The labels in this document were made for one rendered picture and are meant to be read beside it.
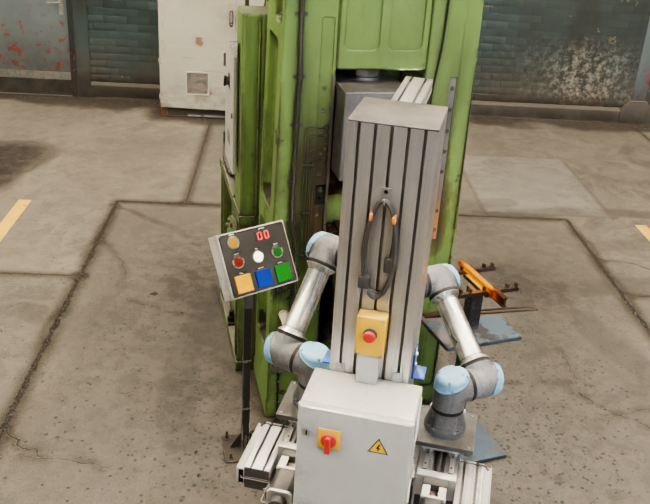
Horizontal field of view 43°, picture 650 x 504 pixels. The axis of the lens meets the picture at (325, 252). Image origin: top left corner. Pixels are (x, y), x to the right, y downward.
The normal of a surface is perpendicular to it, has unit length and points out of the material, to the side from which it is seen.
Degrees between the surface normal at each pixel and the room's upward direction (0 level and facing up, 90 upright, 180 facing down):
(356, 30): 90
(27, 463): 0
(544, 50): 89
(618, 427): 0
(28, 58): 90
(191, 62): 90
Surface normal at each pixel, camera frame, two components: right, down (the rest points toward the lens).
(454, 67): 0.22, 0.44
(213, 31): 0.00, 0.43
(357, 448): -0.22, 0.41
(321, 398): 0.06, -0.90
